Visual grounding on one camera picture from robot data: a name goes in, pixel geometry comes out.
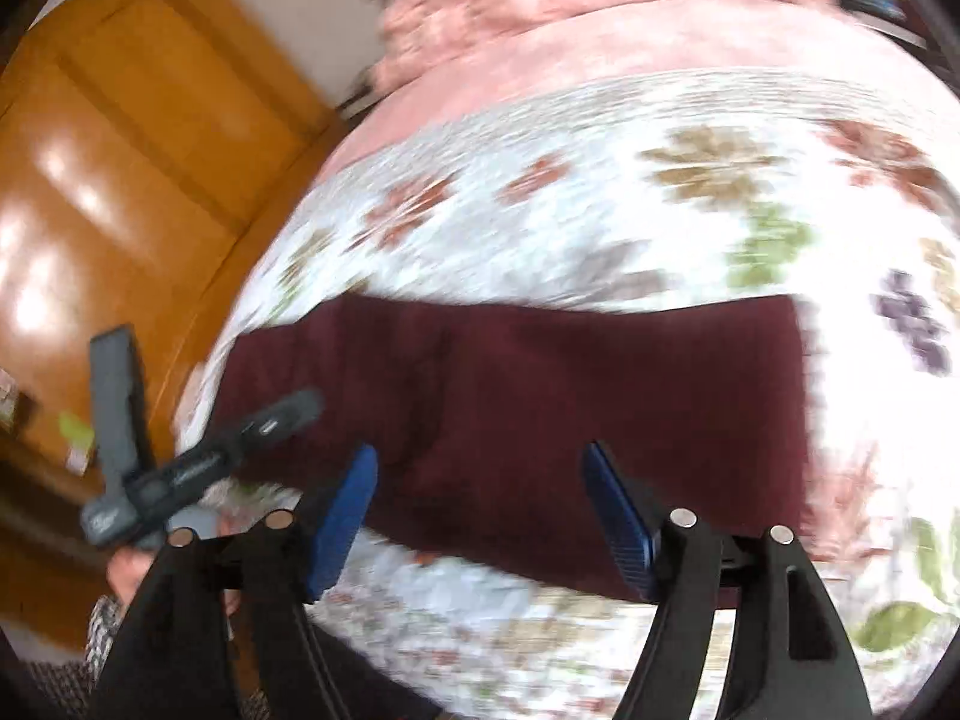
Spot white floral quilt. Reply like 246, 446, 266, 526
174, 65, 958, 718

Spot checkered garment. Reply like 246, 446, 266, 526
21, 590, 278, 718

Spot orange wooden wardrobe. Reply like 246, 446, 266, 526
2, 0, 343, 650

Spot maroon pants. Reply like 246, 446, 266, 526
210, 293, 809, 600

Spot person's left hand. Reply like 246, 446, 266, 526
104, 503, 246, 616

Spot pink bed sheet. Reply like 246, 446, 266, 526
319, 0, 898, 179

